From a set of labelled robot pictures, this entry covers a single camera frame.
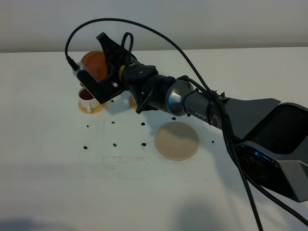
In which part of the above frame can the left white teacup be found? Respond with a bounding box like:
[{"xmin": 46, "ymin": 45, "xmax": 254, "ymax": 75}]
[{"xmin": 78, "ymin": 87, "xmax": 100, "ymax": 113}]

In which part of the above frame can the left orange coaster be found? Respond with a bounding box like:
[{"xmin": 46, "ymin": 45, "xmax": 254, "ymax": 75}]
[{"xmin": 78, "ymin": 102, "xmax": 106, "ymax": 115}]

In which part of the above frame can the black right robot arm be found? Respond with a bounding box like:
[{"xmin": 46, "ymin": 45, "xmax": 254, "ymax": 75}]
[{"xmin": 97, "ymin": 33, "xmax": 308, "ymax": 202}]

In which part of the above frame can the brown clay teapot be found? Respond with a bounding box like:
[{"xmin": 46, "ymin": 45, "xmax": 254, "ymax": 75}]
[{"xmin": 81, "ymin": 51, "xmax": 108, "ymax": 83}]

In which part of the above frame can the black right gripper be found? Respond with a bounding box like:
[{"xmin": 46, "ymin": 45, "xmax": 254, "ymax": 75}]
[{"xmin": 96, "ymin": 32, "xmax": 176, "ymax": 113}]

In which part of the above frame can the black right camera cable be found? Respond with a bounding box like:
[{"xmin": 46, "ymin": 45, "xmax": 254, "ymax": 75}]
[{"xmin": 64, "ymin": 17, "xmax": 308, "ymax": 231}]

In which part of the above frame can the right orange coaster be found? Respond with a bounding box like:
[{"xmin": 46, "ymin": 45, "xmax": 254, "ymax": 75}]
[{"xmin": 128, "ymin": 95, "xmax": 138, "ymax": 110}]

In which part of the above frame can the beige round teapot coaster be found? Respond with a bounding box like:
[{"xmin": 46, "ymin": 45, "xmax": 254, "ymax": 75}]
[{"xmin": 154, "ymin": 122, "xmax": 200, "ymax": 161}]

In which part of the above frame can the orange coaster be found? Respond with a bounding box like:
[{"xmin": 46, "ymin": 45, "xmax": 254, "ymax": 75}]
[
  {"xmin": 128, "ymin": 95, "xmax": 138, "ymax": 110},
  {"xmin": 78, "ymin": 102, "xmax": 106, "ymax": 115}
]

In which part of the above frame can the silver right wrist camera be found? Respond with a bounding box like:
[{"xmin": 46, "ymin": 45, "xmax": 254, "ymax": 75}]
[{"xmin": 73, "ymin": 63, "xmax": 125, "ymax": 104}]

